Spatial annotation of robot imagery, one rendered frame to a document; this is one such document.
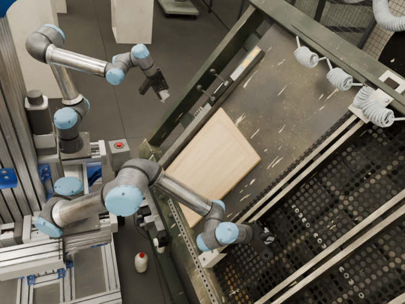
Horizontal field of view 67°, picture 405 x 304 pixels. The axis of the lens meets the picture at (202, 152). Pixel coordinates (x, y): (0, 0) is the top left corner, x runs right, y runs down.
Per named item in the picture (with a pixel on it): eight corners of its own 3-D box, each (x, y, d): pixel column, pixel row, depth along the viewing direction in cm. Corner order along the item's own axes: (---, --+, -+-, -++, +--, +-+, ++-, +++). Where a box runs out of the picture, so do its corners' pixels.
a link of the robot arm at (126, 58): (106, 63, 148) (126, 58, 145) (114, 53, 156) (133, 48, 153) (114, 77, 153) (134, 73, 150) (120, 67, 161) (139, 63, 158)
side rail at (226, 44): (156, 141, 224) (144, 137, 216) (260, 14, 186) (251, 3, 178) (159, 146, 220) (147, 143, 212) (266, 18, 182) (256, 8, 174)
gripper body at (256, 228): (261, 220, 133) (246, 218, 125) (271, 237, 128) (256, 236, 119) (249, 230, 136) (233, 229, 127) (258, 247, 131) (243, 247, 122)
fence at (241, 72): (161, 163, 204) (157, 162, 201) (260, 49, 171) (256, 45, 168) (164, 169, 201) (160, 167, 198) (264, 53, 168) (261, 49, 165)
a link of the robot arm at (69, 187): (89, 194, 146) (87, 175, 137) (76, 217, 136) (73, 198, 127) (65, 188, 146) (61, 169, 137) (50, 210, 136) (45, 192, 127)
